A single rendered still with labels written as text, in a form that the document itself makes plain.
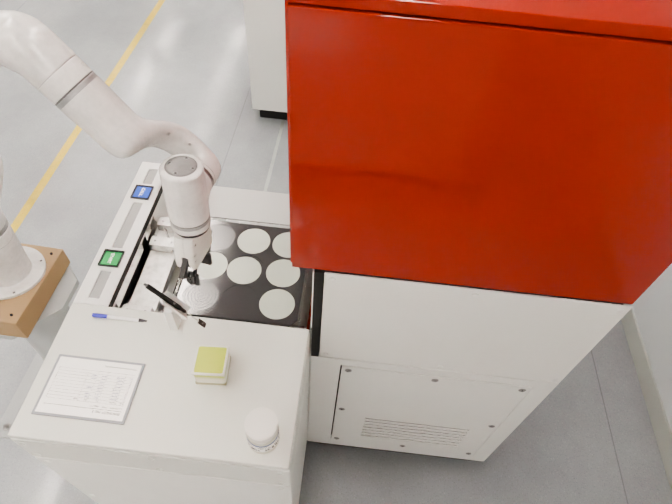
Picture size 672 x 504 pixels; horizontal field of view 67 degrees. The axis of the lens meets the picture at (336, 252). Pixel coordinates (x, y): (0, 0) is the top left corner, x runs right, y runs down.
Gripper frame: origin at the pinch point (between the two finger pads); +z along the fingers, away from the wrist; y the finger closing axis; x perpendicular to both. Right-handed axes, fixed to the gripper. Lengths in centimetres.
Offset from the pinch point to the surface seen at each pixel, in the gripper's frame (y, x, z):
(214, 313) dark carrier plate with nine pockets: -2.6, 0.6, 22.5
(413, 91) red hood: 0, 40, -57
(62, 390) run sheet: 30.2, -22.1, 17.9
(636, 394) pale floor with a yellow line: -69, 166, 105
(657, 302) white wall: -100, 164, 77
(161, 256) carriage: -17.7, -23.1, 24.2
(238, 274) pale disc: -16.8, 2.0, 21.6
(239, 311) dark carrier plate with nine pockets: -5.2, 6.8, 22.3
